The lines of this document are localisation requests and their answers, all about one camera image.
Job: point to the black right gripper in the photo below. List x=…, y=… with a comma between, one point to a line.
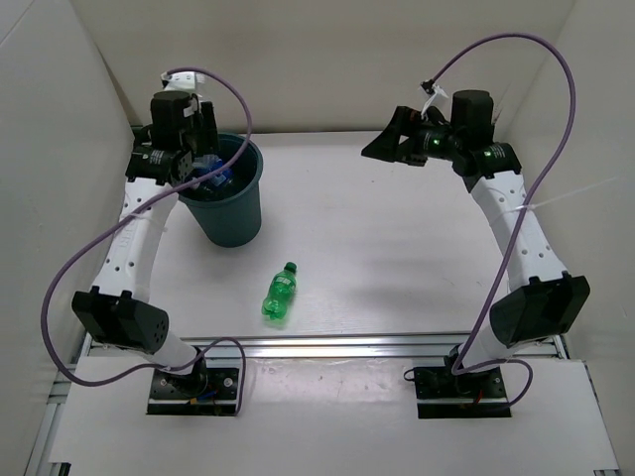
x=387, y=146

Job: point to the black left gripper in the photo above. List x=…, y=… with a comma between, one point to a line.
x=208, y=142

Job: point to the green plastic soda bottle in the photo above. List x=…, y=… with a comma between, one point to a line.
x=280, y=295

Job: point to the clear bottle orange blue label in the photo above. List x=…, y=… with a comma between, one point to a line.
x=207, y=164

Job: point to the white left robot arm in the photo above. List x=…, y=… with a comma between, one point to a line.
x=117, y=310

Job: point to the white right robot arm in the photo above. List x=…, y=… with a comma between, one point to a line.
x=544, y=298

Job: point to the dark green plastic bin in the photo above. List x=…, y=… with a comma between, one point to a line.
x=234, y=220

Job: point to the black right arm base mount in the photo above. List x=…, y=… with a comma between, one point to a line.
x=442, y=395

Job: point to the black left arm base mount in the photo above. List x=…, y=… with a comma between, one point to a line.
x=211, y=391

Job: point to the aluminium table frame rail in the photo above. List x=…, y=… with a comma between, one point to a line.
x=393, y=266

